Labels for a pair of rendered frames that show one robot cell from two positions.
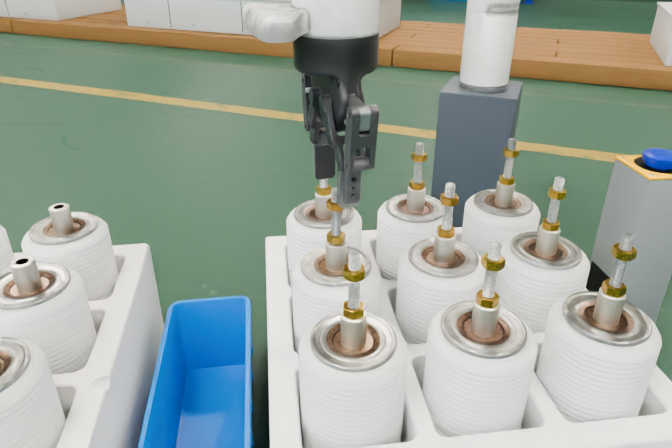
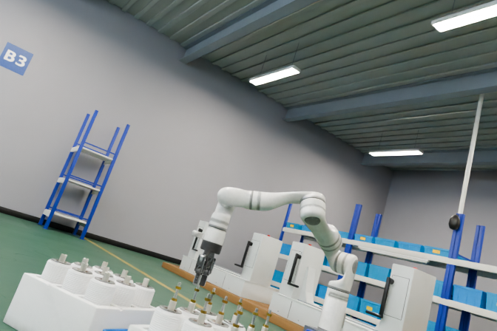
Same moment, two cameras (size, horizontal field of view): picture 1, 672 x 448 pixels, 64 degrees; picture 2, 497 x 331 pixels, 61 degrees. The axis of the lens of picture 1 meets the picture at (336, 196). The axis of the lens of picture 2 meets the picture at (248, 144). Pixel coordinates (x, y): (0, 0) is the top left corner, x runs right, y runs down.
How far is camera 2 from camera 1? 122 cm
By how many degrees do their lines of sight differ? 55
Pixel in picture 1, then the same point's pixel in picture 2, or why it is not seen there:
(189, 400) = not seen: outside the picture
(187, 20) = (296, 316)
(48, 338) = (119, 294)
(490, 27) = (328, 301)
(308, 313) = not seen: hidden behind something
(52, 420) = (106, 301)
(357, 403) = (158, 317)
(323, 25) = (205, 236)
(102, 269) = (143, 301)
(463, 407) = not seen: outside the picture
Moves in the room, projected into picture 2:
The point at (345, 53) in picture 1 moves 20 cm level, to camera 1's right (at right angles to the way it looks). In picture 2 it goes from (207, 244) to (253, 258)
